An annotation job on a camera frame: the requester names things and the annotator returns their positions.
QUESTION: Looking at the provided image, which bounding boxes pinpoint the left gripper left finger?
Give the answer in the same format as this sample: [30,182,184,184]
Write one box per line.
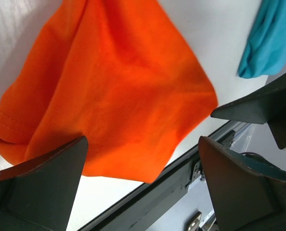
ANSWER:
[0,136,88,231]

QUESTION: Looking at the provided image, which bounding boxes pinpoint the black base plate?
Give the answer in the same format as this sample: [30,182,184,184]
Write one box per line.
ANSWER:
[80,120,237,231]

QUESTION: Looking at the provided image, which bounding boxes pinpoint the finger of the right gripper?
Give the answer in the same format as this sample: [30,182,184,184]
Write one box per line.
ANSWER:
[211,73,286,149]

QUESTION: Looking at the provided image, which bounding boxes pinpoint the teal folded t shirt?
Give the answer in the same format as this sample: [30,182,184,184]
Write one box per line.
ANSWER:
[237,0,286,79]

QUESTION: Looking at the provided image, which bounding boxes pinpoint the orange t shirt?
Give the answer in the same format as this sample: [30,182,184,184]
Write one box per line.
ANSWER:
[0,0,218,183]

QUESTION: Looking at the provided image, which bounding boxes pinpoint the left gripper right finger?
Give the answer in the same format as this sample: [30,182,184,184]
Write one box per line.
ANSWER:
[198,136,286,231]

